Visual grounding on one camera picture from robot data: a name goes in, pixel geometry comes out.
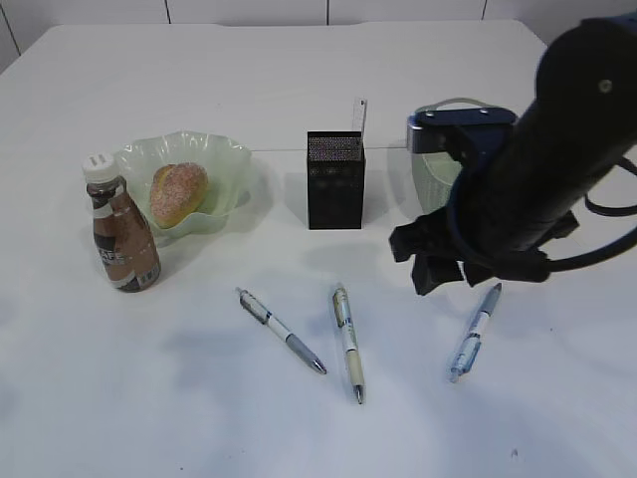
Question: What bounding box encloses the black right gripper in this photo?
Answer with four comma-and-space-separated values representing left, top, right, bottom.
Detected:
389, 140, 617, 296

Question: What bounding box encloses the cream white click pen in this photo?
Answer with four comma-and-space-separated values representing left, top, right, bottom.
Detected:
332, 283, 365, 404

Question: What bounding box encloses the clear plastic ruler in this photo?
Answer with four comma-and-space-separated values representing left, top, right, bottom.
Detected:
351, 98, 368, 135

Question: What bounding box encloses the white grey click pen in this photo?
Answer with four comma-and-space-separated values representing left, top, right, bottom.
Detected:
236, 287, 327, 375

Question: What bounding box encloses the sugared bread loaf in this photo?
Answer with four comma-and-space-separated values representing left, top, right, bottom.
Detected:
150, 162, 208, 229

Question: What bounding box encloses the brown plastic drink bottle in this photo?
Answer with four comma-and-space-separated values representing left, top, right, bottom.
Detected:
82, 153, 161, 293

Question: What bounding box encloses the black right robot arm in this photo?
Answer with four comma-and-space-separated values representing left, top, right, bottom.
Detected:
389, 14, 636, 296

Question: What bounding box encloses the green plastic woven basket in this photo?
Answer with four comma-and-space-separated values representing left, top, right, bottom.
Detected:
410, 97, 494, 215

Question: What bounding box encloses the light blue click pen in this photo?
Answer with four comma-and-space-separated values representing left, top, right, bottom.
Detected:
448, 283, 503, 383

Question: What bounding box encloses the black mesh pen holder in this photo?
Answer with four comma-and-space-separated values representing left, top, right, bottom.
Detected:
307, 131, 366, 230

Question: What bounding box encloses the green wavy glass plate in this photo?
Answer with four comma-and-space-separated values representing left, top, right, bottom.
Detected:
113, 130, 252, 241

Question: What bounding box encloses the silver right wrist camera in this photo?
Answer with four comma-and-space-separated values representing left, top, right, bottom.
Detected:
406, 107, 518, 167

